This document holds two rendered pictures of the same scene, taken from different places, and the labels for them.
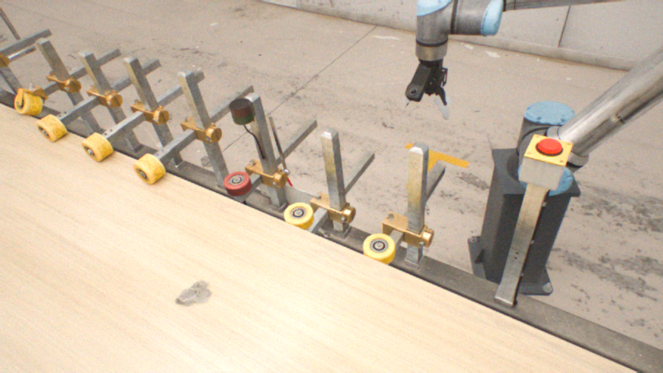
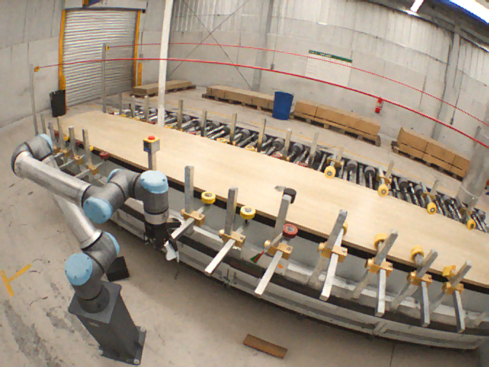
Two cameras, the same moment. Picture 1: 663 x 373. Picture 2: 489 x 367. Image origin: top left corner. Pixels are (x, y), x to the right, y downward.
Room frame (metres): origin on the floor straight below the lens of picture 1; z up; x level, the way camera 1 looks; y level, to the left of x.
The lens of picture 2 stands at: (1.91, -0.25, 1.71)
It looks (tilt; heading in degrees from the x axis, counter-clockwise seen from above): 30 degrees down; 164
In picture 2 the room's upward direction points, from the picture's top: 8 degrees clockwise
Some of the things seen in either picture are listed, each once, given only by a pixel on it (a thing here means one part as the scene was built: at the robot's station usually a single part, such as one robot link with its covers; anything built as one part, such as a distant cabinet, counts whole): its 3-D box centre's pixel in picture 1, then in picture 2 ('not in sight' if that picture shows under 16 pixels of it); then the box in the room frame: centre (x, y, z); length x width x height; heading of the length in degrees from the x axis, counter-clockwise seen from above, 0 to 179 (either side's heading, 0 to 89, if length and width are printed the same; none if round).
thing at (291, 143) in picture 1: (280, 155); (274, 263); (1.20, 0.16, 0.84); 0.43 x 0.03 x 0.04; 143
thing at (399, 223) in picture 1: (408, 230); (192, 216); (0.81, -0.19, 0.83); 0.13 x 0.06 x 0.05; 53
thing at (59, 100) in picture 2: not in sight; (57, 103); (-4.84, -4.10, 0.36); 0.59 x 0.58 x 0.73; 50
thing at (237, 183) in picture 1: (240, 192); (287, 236); (1.04, 0.28, 0.85); 0.08 x 0.08 x 0.11
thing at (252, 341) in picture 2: not in sight; (265, 346); (1.32, 0.24, 0.04); 0.30 x 0.08 x 0.08; 53
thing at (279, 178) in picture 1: (266, 175); (278, 248); (1.11, 0.20, 0.85); 0.13 x 0.06 x 0.05; 53
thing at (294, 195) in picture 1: (288, 195); (263, 261); (1.10, 0.15, 0.75); 0.26 x 0.01 x 0.10; 53
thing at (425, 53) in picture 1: (430, 47); (157, 212); (1.20, -0.34, 1.16); 0.10 x 0.09 x 0.05; 49
